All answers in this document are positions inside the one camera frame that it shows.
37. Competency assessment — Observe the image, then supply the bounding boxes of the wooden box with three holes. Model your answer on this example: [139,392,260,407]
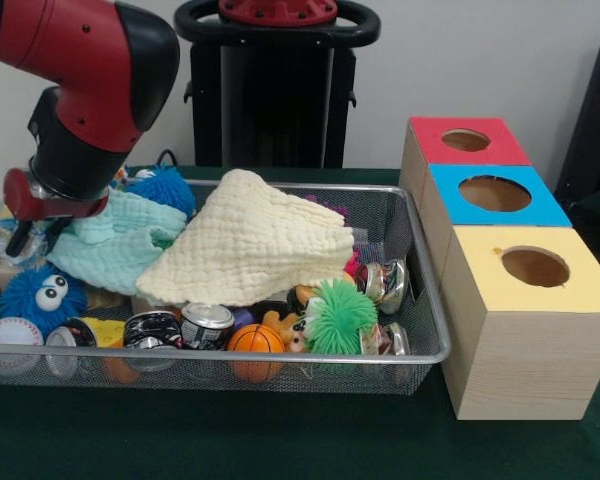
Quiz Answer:
[398,116,600,422]

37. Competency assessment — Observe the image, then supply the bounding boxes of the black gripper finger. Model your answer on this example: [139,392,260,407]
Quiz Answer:
[44,215,70,251]
[5,218,34,259]

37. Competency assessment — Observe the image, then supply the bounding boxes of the yellow cheese wedge toy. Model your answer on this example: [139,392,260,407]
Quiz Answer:
[79,317,126,350]

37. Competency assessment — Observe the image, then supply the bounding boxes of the white toy baseball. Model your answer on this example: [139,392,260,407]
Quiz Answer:
[0,317,45,376]

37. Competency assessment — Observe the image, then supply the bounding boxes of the orange toy basketball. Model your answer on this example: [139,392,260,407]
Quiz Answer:
[227,323,287,384]

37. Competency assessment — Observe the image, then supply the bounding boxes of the green spiky ball toy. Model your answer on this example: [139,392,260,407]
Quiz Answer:
[304,278,380,355]

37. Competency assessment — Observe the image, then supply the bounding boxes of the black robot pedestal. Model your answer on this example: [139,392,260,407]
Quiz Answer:
[173,0,381,170]

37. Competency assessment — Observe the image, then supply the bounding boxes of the crushed black and white can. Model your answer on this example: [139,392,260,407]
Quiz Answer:
[123,310,184,351]

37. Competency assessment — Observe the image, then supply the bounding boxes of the dark green tablecloth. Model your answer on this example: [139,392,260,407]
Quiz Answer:
[0,164,600,480]

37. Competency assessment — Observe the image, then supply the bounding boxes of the black upright panel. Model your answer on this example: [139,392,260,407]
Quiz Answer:
[553,32,600,201]

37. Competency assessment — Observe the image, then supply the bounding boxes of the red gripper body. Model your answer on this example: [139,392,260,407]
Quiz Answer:
[3,168,110,221]

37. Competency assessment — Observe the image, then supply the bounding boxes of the shallow mesh bin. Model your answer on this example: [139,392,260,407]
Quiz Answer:
[0,177,454,396]

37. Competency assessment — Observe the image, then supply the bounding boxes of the orange plush toy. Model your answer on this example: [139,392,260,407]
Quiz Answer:
[262,309,312,354]

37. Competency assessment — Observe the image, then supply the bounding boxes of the small blue spiky ball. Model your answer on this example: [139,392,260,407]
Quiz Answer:
[124,166,197,221]

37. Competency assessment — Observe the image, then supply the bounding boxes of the mint waffle cloth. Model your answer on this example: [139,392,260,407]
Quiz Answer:
[44,189,189,296]

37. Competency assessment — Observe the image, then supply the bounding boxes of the cream waffle cloth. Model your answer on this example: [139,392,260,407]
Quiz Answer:
[135,168,356,307]

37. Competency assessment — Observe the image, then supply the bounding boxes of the blue spiky ball with eyes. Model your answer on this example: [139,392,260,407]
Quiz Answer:
[0,264,89,336]

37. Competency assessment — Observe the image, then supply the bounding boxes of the crushed black can silver top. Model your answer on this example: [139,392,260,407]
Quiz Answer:
[180,302,236,351]

